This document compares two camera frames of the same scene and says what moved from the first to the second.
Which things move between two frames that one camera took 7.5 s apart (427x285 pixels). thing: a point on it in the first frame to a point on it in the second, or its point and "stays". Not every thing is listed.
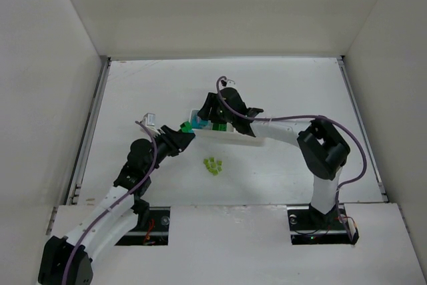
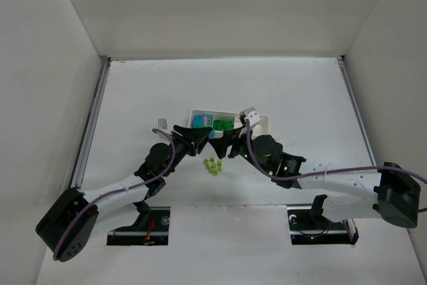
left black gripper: (173, 139) to (191, 147)
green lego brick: (219, 127) stays
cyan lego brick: (197, 122) stays
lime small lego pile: (213, 166) stays
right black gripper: (213, 109) to (231, 148)
